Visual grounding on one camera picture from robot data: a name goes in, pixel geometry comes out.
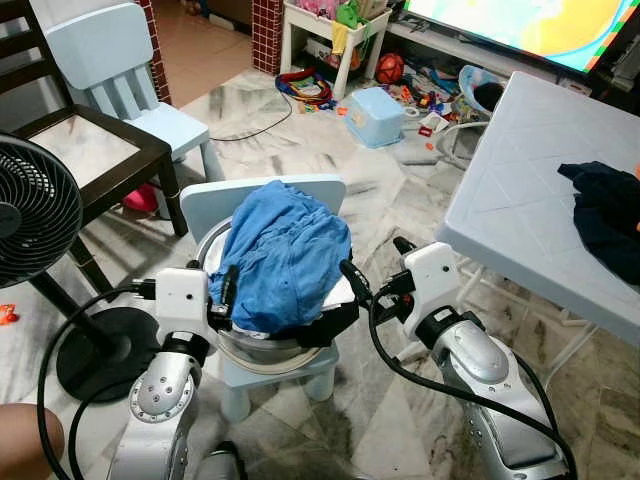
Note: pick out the black cloth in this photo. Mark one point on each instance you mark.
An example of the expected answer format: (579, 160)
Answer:
(335, 325)

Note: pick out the light blue plastic kid chair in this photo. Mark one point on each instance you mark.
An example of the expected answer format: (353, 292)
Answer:
(100, 50)
(210, 195)

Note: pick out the pink plastic item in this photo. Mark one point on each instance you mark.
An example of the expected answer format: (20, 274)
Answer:
(140, 198)

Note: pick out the light blue storage box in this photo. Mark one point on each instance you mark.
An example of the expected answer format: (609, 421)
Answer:
(375, 118)

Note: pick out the grey robot foot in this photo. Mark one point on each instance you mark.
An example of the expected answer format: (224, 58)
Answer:
(220, 465)

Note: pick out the dark wooden chair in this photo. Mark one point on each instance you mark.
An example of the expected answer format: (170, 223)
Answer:
(85, 150)

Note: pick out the black standing fan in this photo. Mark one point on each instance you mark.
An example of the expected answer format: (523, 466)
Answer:
(35, 210)

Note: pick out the red ball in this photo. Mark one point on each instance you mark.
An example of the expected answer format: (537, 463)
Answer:
(390, 68)

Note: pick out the light blue round tub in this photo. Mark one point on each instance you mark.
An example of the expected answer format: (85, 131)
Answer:
(472, 80)

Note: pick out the colourful toy pile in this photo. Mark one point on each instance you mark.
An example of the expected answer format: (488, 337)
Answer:
(305, 90)

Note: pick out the navy blue garment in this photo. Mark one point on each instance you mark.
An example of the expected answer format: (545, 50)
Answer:
(605, 220)

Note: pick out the small red toy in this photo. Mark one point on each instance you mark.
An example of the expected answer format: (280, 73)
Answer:
(7, 314)

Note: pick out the yellow cloth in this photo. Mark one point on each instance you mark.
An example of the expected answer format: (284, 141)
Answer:
(340, 38)

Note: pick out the person's bare knee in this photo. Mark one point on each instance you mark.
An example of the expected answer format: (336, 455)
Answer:
(25, 440)

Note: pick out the green toy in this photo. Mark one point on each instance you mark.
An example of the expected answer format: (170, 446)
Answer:
(350, 12)

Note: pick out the red brick pillar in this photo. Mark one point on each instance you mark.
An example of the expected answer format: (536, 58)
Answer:
(266, 35)

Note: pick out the white toy shelf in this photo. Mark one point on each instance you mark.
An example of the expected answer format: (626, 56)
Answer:
(300, 20)

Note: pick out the television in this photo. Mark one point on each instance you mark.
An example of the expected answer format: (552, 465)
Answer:
(520, 25)

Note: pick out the pink toy bag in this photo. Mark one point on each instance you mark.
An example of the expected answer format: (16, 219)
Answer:
(315, 8)

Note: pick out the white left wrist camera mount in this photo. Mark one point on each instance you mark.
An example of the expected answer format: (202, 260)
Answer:
(185, 300)

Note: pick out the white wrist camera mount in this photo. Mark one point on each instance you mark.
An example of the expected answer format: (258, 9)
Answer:
(185, 300)
(432, 275)

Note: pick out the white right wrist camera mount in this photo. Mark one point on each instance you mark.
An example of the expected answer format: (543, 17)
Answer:
(432, 275)

